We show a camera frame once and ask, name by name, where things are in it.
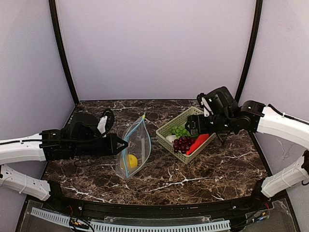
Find red toy chili pepper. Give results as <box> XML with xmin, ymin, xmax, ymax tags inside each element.
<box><xmin>186</xmin><ymin>134</ymin><xmax>210</xmax><ymax>156</ymax></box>

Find clear zip top bag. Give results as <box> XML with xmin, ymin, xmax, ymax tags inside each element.
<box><xmin>115</xmin><ymin>114</ymin><xmax>152</xmax><ymax>179</ymax></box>

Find yellow toy lemon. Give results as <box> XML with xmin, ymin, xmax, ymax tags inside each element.
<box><xmin>127</xmin><ymin>154</ymin><xmax>138</xmax><ymax>169</ymax></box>

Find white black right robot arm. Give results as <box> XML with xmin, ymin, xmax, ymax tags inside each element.
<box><xmin>185</xmin><ymin>87</ymin><xmax>309</xmax><ymax>200</ymax></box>

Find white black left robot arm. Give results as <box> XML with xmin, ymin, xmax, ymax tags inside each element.
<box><xmin>0</xmin><ymin>109</ymin><xmax>128</xmax><ymax>201</ymax></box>

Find pale green plastic basket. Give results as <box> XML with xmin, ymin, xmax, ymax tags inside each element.
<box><xmin>156</xmin><ymin>106</ymin><xmax>216</xmax><ymax>164</ymax></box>

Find green toy grapes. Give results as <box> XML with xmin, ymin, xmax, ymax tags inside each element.
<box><xmin>170</xmin><ymin>126</ymin><xmax>191</xmax><ymax>139</ymax></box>

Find dark red toy grapes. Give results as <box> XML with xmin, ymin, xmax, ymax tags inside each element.
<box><xmin>172</xmin><ymin>136</ymin><xmax>195</xmax><ymax>154</ymax></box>

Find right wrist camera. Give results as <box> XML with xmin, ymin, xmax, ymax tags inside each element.
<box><xmin>197</xmin><ymin>93</ymin><xmax>213</xmax><ymax>117</ymax></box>

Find white slotted cable duct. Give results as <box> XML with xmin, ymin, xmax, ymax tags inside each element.
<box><xmin>30</xmin><ymin>207</ymin><xmax>231</xmax><ymax>232</ymax></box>

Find black front frame rail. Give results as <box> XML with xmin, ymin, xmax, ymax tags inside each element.
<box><xmin>60</xmin><ymin>197</ymin><xmax>256</xmax><ymax>220</ymax></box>

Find black frame right post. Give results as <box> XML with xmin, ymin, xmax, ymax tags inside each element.
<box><xmin>235</xmin><ymin>0</ymin><xmax>263</xmax><ymax>103</ymax></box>

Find black frame post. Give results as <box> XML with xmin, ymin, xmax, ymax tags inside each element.
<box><xmin>235</xmin><ymin>0</ymin><xmax>263</xmax><ymax>103</ymax></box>
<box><xmin>48</xmin><ymin>0</ymin><xmax>79</xmax><ymax>105</ymax></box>

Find black frame left post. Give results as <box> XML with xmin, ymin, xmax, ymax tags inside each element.
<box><xmin>48</xmin><ymin>0</ymin><xmax>79</xmax><ymax>105</ymax></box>

